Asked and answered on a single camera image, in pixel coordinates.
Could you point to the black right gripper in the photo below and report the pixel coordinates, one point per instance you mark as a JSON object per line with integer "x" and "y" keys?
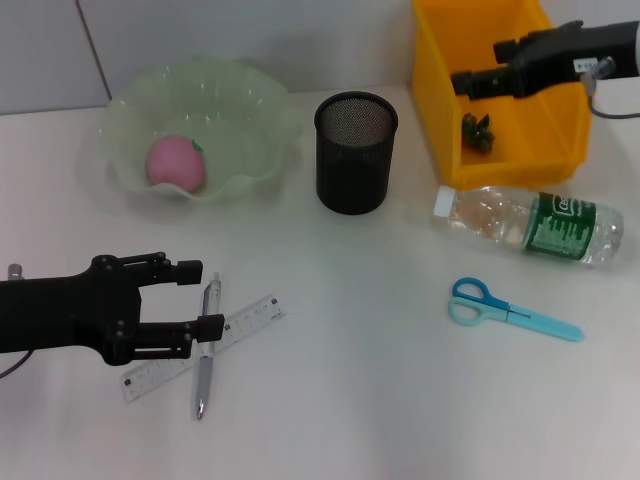
{"x": 560, "y": 55}

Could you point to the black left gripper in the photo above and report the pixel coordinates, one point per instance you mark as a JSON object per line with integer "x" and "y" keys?
{"x": 60, "y": 310}

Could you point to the pink toy peach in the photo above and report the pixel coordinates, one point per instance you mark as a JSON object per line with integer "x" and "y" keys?
{"x": 175, "y": 165}

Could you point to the clear plastic water bottle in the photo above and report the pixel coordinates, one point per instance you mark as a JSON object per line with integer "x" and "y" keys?
{"x": 500, "y": 220}

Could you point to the clear plastic ruler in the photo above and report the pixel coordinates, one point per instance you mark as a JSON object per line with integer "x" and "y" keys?
{"x": 255, "y": 315}

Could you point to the silver ballpoint pen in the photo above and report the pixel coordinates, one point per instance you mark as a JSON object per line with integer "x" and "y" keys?
{"x": 204, "y": 380}

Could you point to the black mesh pen holder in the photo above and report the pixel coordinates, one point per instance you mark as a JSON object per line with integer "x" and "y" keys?
{"x": 355, "y": 165}

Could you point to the translucent green fruit plate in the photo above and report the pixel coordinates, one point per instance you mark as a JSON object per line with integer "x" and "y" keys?
{"x": 225, "y": 125}

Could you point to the blue scissors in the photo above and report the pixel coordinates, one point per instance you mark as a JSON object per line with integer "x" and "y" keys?
{"x": 500, "y": 310}

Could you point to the yellow plastic bin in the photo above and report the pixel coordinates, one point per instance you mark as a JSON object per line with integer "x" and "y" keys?
{"x": 440, "y": 100}

